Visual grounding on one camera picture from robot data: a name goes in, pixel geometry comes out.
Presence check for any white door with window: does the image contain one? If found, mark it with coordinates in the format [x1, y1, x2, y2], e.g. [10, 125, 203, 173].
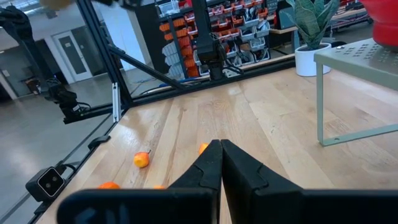
[52, 30, 94, 82]

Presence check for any black plastic clamp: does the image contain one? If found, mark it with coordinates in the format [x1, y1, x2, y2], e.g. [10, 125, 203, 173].
[87, 134, 112, 151]

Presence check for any black aluminium table frame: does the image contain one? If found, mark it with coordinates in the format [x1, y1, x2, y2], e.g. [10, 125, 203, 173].
[29, 0, 296, 224]

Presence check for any green perforated metal shelf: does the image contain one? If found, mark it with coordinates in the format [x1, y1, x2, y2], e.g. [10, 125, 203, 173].
[313, 37, 398, 147]

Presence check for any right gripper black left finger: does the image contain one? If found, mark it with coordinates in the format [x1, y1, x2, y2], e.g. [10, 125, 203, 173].
[57, 139, 223, 224]

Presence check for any black fabric cover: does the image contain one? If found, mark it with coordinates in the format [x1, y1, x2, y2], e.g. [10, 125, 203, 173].
[0, 5, 35, 44]

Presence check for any red collapsible bowl grey rim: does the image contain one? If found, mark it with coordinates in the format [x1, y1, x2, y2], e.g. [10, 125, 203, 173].
[359, 0, 398, 52]

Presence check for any white plant pot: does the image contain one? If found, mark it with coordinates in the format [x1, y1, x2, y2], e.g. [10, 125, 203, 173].
[294, 42, 333, 78]

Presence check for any toy orange fruit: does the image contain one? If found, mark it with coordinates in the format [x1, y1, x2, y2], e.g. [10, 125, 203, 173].
[98, 181, 121, 190]

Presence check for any black device with cables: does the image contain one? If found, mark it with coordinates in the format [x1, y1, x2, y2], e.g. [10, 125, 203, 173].
[45, 77, 93, 125]

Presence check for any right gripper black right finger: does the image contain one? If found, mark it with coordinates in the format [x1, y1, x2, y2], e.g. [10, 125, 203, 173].
[222, 139, 398, 224]

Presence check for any green snake plant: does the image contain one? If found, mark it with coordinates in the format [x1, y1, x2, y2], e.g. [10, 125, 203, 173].
[285, 0, 340, 50]

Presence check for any silver aluminium bracket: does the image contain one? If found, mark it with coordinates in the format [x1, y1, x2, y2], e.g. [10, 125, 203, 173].
[111, 82, 122, 123]

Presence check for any black table-level camera box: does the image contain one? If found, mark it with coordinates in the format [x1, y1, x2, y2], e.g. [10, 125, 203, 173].
[24, 166, 67, 203]

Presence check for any parts bin storage rack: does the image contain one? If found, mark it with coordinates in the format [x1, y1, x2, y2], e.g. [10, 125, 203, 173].
[158, 0, 280, 78]

